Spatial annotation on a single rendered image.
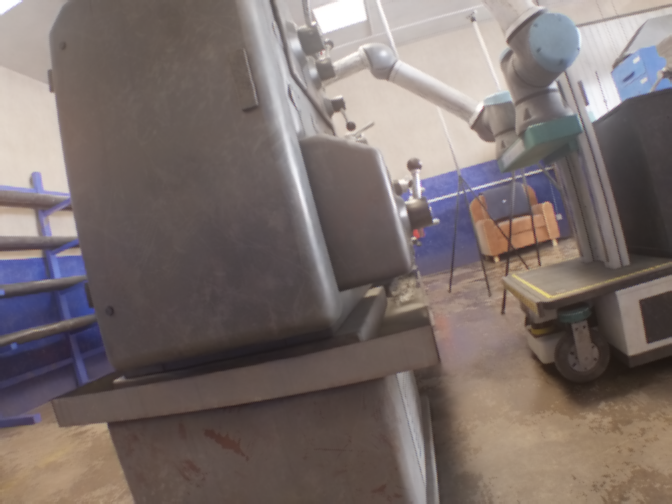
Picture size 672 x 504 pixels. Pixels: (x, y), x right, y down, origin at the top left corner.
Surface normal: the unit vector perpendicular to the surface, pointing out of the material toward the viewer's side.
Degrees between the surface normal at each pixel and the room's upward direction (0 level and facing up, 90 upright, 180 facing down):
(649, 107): 90
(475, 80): 90
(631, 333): 90
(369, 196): 90
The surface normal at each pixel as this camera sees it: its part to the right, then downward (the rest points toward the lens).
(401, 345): -0.17, 0.02
